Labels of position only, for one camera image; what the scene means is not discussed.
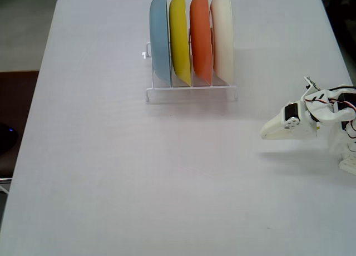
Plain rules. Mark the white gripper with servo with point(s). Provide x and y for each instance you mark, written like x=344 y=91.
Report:
x=281 y=127

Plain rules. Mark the yellow plate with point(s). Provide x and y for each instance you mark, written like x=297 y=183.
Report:
x=179 y=39

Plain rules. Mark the blue-green plate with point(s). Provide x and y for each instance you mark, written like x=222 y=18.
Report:
x=160 y=39

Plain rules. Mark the cream white plate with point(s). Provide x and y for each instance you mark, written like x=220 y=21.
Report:
x=222 y=39

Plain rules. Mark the small wrist camera board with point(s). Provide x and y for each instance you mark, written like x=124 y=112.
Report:
x=311 y=84

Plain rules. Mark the black round device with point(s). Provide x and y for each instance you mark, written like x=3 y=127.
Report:
x=7 y=139

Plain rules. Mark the metal frame bar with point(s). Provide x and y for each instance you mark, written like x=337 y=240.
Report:
x=5 y=179

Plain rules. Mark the orange plate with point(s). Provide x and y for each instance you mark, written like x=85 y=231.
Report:
x=200 y=39

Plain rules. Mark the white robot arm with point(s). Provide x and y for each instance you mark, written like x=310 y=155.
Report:
x=338 y=136

